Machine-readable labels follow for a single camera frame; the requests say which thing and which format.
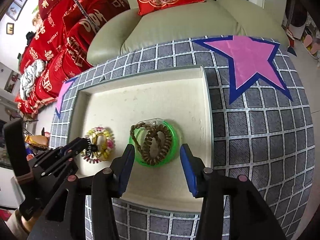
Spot white washing machine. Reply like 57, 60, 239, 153
282, 0, 308, 40

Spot clear plastic hair clip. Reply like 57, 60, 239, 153
142, 117, 164, 127

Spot grey white knitted cloth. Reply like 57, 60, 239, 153
20, 59, 47, 100

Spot large pink star patch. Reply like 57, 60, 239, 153
194, 35, 294, 105

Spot red printed pillow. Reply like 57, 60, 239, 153
37, 0, 75, 20

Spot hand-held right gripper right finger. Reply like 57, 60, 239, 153
179, 144, 288, 240

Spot pastel beaded bracelet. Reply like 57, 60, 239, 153
81, 127, 115, 164

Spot brown coil hair tie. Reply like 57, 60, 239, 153
141, 125, 173, 165

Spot pale green armchair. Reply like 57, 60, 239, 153
86, 0, 290, 68

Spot pink slippers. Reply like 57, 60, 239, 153
304, 35, 320, 58

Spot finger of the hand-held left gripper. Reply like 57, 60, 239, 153
37, 144, 98, 196
28, 137, 90, 173

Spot small pink star patch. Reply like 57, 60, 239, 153
55, 77, 78, 119

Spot grey shallow box tray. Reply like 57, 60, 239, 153
70, 65, 214, 214

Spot person's left forearm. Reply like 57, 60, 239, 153
6, 205, 38, 235

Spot floor lamp pole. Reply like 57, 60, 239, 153
61, 0, 100, 33

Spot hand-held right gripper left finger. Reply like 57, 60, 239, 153
26, 144, 135, 240

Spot green translucent bangle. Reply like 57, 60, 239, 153
129, 120, 181, 167

